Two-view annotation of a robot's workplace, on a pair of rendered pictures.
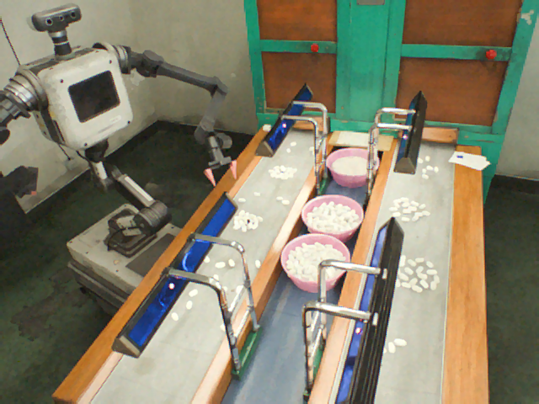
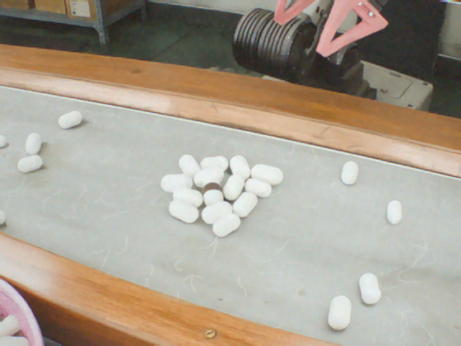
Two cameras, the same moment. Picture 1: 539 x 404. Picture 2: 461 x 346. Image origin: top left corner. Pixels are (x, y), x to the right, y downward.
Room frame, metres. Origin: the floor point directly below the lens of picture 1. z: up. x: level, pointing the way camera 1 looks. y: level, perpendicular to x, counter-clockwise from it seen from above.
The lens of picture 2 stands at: (1.50, -0.32, 1.13)
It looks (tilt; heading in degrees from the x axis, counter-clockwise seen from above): 39 degrees down; 89
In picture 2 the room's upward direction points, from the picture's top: 1 degrees counter-clockwise
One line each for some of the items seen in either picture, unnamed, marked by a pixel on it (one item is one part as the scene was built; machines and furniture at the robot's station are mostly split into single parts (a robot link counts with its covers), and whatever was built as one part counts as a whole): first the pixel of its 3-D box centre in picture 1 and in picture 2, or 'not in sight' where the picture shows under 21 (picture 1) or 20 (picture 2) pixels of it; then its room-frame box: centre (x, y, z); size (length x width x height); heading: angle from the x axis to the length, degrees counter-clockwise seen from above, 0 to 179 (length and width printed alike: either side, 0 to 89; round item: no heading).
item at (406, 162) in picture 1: (413, 127); not in sight; (1.60, -0.63, 1.08); 0.62 x 0.08 x 0.07; 157
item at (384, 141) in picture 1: (360, 140); not in sight; (2.07, -0.52, 0.77); 0.33 x 0.15 x 0.01; 67
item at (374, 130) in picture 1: (390, 162); not in sight; (1.63, -0.55, 0.90); 0.20 x 0.19 x 0.45; 157
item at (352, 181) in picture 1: (352, 168); not in sight; (1.87, -0.44, 0.72); 0.27 x 0.27 x 0.10
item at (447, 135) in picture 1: (427, 133); not in sight; (1.98, -0.86, 0.83); 0.30 x 0.06 x 0.07; 67
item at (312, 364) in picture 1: (342, 337); not in sight; (0.74, -0.16, 0.90); 0.20 x 0.19 x 0.45; 157
